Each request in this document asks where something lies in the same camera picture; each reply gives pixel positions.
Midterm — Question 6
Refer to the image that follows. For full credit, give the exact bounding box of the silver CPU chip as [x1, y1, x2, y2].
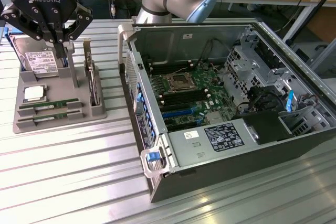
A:
[23, 86, 47, 103]

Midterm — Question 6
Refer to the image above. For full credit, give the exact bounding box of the green RAM stick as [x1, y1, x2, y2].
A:
[18, 112, 83, 124]
[19, 99, 79, 110]

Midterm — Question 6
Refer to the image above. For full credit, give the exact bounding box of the grey parts rack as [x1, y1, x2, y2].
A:
[12, 39, 108, 134]

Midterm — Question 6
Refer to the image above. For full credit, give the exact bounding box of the dark grey PC tower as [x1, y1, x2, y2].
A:
[288, 39, 336, 78]

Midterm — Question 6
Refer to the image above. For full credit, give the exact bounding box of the hard disk with blue rails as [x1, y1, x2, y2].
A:
[4, 26, 70, 79]

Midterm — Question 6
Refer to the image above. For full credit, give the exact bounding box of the open black PC case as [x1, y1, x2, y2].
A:
[117, 20, 336, 204]

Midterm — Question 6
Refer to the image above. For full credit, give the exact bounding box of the silver finned chipset heatsink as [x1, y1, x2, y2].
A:
[205, 112, 222, 125]

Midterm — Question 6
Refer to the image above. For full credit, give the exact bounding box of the black tripod leg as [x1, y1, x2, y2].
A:
[282, 0, 336, 44]

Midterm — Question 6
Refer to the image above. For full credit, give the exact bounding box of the silver disk bay cage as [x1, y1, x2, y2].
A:
[223, 27, 331, 137]

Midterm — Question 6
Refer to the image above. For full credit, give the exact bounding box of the green motherboard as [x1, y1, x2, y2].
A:
[146, 60, 238, 133]

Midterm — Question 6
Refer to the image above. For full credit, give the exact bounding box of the graphics card with metal bracket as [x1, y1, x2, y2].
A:
[82, 37, 102, 107]

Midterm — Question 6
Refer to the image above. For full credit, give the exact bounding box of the black plastic shroud box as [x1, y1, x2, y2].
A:
[243, 111, 295, 145]

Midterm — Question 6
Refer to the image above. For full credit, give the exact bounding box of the silver CPU socket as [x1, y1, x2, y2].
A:
[162, 73, 197, 93]

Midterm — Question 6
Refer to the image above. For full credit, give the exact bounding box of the long black expansion slot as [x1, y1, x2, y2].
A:
[160, 103, 196, 112]
[165, 119, 200, 128]

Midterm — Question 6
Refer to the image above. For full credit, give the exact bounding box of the silver power supply unit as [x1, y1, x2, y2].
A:
[167, 118, 260, 169]

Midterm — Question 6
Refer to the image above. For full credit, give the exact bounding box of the long grey wire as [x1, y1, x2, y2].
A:
[198, 38, 233, 65]

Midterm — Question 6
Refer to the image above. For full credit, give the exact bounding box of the blue disk bay tab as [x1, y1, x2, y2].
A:
[285, 89, 294, 112]

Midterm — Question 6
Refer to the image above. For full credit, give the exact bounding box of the blue expansion slot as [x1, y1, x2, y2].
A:
[161, 108, 199, 119]

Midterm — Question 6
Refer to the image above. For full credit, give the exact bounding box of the red black wire bundle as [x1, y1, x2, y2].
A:
[296, 92, 320, 106]

